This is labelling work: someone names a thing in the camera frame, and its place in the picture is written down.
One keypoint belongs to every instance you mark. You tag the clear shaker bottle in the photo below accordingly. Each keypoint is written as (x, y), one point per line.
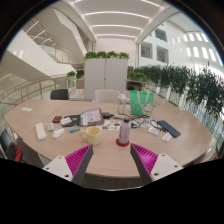
(121, 105)

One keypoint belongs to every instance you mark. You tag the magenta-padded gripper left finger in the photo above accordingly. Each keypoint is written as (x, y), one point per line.
(60, 166)

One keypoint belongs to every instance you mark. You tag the small white charger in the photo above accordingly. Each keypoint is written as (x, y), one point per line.
(50, 126)

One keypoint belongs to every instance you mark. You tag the flat round red coaster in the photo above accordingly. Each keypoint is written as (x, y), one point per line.
(118, 144)

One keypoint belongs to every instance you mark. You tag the wood-topped glass railing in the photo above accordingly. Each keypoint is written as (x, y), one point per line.
(26, 90)

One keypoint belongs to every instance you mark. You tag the white cabinet topped with plants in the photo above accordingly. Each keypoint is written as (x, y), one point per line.
(106, 78)

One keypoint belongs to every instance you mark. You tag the small teal item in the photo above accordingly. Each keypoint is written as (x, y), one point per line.
(74, 129)

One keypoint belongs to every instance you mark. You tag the red and black phone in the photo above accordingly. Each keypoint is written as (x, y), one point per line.
(57, 119)

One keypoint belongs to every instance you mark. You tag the colourful sticker sheet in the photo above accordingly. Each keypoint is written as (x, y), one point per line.
(108, 126)

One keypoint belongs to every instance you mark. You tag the printed booklet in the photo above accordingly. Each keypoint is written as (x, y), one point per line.
(91, 116)

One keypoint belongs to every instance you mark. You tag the white packet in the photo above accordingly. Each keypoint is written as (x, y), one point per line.
(154, 130)
(167, 137)

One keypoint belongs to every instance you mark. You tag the black power adapter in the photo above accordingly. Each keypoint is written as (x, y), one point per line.
(106, 115)

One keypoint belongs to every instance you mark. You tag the purple drink bottle black cap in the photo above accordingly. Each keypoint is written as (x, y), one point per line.
(125, 133)

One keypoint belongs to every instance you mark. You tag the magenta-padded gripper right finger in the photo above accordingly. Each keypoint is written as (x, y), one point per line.
(163, 165)

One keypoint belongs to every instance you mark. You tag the cream yellow mug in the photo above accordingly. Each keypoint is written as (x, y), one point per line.
(93, 136)

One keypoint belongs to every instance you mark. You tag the row of green potted trees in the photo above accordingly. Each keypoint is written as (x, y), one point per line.
(190, 86)

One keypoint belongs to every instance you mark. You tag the white paper note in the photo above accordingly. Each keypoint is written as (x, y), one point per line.
(27, 109)

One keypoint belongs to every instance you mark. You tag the black notebook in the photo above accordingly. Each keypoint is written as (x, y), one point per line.
(76, 120)

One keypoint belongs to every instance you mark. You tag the white card pack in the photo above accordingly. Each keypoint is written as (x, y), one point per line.
(66, 121)

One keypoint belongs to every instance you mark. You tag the white computer mouse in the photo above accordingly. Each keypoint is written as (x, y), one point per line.
(58, 133)

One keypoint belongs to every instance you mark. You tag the green tote bag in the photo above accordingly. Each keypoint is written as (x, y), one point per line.
(141, 103)

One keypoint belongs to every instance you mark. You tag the group of ceiling light strips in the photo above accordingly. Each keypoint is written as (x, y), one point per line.
(116, 15)

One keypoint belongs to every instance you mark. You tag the white power strip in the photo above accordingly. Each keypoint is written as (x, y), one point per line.
(41, 131)

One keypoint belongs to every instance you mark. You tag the white chair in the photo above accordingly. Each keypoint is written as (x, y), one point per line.
(106, 96)

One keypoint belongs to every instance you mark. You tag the black and red chair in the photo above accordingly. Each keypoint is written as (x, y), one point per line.
(11, 150)

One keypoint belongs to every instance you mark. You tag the brown planter with green plant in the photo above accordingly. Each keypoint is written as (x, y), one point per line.
(80, 81)

